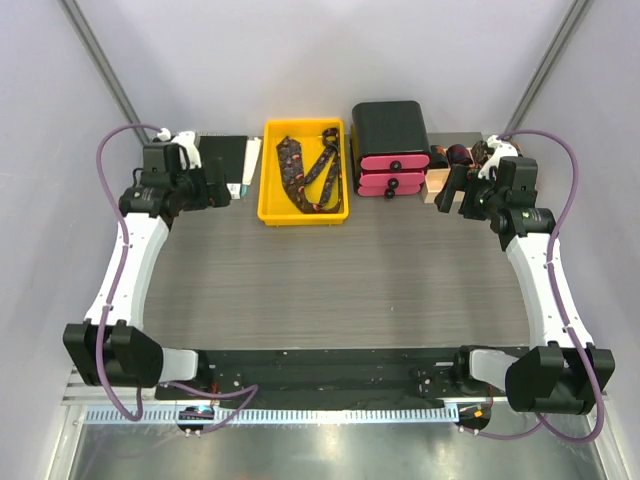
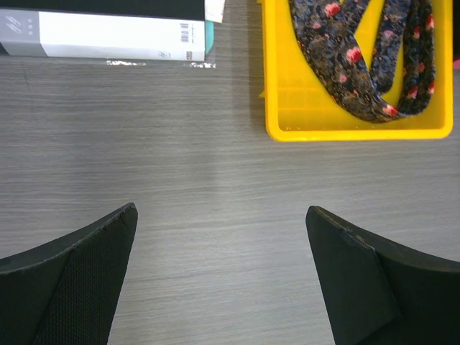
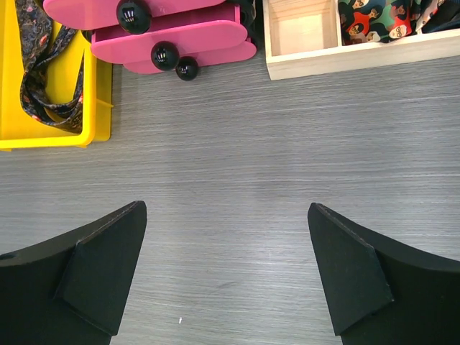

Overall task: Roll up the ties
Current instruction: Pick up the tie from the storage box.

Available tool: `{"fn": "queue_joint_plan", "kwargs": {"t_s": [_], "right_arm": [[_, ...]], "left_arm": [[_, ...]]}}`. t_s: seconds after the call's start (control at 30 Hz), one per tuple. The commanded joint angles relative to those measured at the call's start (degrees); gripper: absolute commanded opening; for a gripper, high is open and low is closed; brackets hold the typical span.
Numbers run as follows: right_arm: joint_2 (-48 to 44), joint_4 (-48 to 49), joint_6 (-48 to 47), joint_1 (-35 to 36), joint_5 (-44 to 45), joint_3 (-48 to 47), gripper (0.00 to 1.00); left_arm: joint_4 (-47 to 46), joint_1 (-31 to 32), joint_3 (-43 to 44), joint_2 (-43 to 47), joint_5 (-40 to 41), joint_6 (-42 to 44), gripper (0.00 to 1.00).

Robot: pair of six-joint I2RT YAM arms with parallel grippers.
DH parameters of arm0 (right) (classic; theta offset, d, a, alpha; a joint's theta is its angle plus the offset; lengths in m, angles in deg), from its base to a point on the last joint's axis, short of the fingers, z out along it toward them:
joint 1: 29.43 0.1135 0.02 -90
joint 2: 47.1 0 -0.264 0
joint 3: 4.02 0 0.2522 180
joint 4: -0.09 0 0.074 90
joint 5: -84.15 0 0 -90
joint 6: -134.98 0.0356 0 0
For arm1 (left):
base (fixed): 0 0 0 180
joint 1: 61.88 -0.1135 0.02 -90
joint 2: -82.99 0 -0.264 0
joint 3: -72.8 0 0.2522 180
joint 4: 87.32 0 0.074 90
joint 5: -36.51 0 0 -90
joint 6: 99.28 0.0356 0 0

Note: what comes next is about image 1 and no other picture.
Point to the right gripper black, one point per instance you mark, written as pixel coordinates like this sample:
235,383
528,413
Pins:
461,178

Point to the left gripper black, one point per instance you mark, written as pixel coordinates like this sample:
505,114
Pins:
216,194

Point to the dark patterned necktie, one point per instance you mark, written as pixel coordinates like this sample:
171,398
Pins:
295,180

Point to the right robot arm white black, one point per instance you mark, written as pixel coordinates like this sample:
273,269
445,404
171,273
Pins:
563,370

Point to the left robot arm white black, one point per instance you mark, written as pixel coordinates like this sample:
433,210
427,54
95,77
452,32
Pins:
109,347

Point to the rolled red patterned tie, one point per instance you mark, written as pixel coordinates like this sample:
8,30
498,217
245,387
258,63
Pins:
458,154

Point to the wooden compartment box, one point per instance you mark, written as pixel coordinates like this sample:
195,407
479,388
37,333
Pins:
434,182

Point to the rolled dark tie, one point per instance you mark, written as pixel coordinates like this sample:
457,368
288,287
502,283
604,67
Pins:
438,158

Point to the rolled brown patterned tie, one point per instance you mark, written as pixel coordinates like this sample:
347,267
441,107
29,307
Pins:
481,153

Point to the black binder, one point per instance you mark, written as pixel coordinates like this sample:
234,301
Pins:
231,149

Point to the white teal pen box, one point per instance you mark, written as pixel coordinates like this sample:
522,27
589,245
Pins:
252,155

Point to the yellow plastic tray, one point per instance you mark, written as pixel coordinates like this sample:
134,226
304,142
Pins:
274,207

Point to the black pink drawer unit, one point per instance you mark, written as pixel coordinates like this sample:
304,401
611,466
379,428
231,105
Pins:
389,148

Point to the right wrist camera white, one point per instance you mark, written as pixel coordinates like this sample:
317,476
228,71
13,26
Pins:
502,149

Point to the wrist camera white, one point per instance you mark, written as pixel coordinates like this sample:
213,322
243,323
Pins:
188,142
502,149

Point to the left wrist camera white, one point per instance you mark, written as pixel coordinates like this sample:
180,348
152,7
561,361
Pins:
188,142

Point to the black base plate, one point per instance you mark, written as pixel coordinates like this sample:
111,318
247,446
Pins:
344,379

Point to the white slotted cable duct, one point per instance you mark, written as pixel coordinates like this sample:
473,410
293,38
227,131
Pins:
182,414

